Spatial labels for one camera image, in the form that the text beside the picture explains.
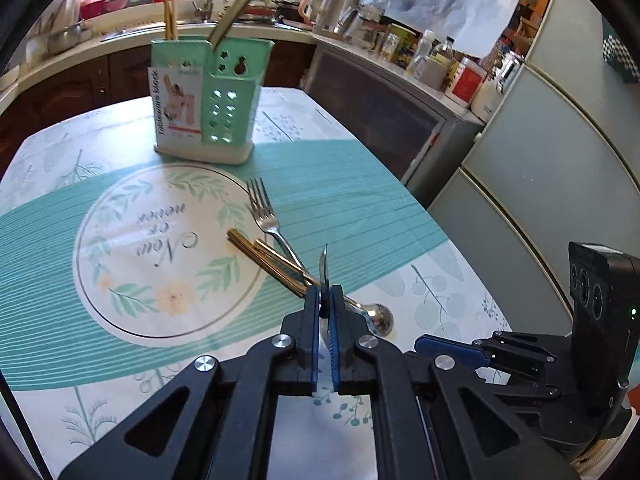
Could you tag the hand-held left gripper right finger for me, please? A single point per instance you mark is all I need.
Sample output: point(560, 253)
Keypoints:
point(337, 345)

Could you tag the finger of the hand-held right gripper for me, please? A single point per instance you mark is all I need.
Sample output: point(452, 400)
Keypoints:
point(450, 350)

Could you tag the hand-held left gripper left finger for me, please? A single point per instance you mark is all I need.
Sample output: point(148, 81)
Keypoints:
point(315, 345)

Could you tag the silver metal knife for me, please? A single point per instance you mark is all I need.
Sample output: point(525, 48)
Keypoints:
point(325, 270)

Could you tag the green utensil holder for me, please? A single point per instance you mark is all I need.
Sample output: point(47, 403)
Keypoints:
point(225, 110)

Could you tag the silver fork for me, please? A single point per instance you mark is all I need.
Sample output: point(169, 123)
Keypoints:
point(262, 210)

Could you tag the grey refrigerator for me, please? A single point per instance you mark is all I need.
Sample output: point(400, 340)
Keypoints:
point(550, 160)

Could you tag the teal white printed tablecloth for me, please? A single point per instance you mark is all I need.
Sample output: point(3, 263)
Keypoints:
point(125, 260)

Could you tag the grey metal cabinet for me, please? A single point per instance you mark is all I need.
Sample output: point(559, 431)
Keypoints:
point(380, 120)

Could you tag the white plastic jug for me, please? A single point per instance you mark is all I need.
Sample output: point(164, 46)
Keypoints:
point(486, 100)

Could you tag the dark cap glass bottle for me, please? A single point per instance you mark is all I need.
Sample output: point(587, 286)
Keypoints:
point(442, 65)

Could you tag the clear plastic bottle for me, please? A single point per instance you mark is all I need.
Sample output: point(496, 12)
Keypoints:
point(422, 55)

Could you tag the glass jar green lid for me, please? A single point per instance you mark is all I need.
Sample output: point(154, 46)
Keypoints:
point(397, 42)

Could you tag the glass teapot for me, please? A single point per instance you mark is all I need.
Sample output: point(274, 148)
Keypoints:
point(367, 25)

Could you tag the white electric kettle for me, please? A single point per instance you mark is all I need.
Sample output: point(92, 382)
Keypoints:
point(332, 2)

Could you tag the gold metal utensil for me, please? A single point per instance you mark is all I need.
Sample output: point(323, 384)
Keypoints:
point(235, 5)

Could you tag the clear plastic bag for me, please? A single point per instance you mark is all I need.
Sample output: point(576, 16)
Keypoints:
point(450, 0)

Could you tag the dark wooden kitchen cabinet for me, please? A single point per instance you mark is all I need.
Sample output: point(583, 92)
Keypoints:
point(65, 90)

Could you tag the steel bowl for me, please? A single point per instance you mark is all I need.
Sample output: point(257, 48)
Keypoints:
point(67, 40)

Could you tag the red plastic basin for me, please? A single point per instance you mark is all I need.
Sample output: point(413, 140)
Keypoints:
point(102, 6)

